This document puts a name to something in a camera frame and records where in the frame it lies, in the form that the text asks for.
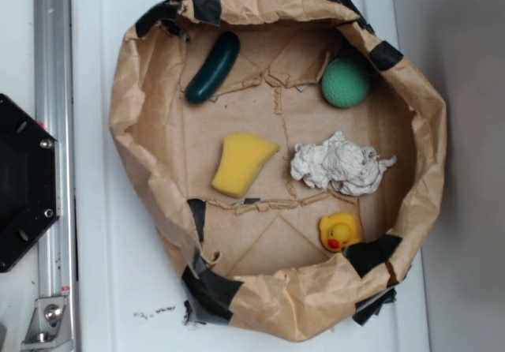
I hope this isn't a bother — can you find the dark green plastic pickle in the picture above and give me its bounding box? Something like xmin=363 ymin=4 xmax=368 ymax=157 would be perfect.
xmin=185 ymin=32 xmax=241 ymax=104

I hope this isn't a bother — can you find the yellow sponge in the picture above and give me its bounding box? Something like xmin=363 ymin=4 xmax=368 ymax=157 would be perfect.
xmin=211 ymin=133 xmax=280 ymax=198

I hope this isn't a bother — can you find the brown paper bag bin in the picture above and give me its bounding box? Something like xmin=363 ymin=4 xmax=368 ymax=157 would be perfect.
xmin=109 ymin=0 xmax=447 ymax=341

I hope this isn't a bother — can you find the crumpled white paper towel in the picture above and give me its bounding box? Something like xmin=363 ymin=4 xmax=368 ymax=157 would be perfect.
xmin=290 ymin=131 xmax=397 ymax=197

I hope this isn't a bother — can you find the yellow rubber duck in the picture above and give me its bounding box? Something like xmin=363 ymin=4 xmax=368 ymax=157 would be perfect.
xmin=318 ymin=212 xmax=361 ymax=253

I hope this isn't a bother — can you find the green dimpled ball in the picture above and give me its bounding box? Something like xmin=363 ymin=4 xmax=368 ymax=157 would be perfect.
xmin=320 ymin=58 xmax=372 ymax=108

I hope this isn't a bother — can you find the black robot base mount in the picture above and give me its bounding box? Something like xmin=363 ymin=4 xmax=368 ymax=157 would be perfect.
xmin=1 ymin=94 xmax=59 ymax=273

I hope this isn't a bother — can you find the aluminium extrusion rail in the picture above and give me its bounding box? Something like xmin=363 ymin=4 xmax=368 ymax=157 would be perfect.
xmin=34 ymin=0 xmax=78 ymax=297

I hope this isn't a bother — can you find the metal corner bracket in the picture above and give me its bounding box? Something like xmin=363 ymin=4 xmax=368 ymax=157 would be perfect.
xmin=21 ymin=296 xmax=75 ymax=352

